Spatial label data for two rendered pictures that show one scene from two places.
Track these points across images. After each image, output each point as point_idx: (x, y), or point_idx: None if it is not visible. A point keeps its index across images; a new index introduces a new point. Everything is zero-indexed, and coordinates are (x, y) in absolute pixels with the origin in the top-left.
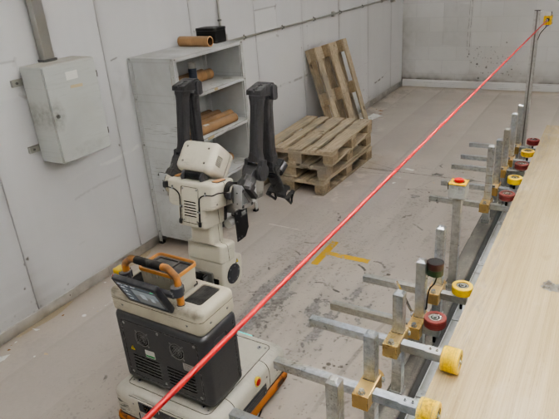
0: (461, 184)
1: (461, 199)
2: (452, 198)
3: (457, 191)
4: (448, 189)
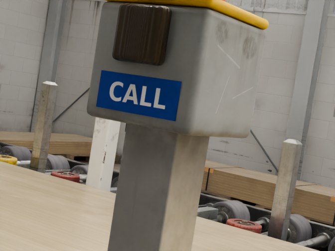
0: (255, 15)
1: (242, 128)
2: (212, 128)
3: (239, 69)
4: (204, 48)
